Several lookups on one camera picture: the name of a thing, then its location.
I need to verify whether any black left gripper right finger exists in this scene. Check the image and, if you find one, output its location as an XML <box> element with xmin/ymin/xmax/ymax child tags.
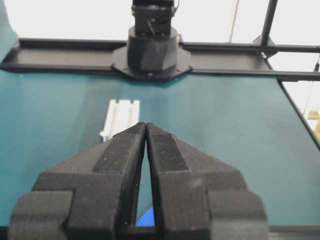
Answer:
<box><xmin>145</xmin><ymin>123</ymin><xmax>268</xmax><ymax>240</ymax></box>

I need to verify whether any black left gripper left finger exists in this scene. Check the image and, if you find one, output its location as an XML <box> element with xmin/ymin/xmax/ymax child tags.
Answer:
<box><xmin>9</xmin><ymin>122</ymin><xmax>146</xmax><ymax>240</ymax></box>

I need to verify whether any large blue plastic gear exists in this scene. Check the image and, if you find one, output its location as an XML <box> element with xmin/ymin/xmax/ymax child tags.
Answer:
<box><xmin>136</xmin><ymin>206</ymin><xmax>156</xmax><ymax>227</ymax></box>

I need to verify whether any white aluminium extrusion rail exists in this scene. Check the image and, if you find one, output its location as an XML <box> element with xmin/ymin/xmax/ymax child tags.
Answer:
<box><xmin>99</xmin><ymin>99</ymin><xmax>140</xmax><ymax>142</ymax></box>

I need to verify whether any black metal table frame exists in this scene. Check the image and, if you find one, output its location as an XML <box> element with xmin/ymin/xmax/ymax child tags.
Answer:
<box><xmin>0</xmin><ymin>0</ymin><xmax>320</xmax><ymax>151</ymax></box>

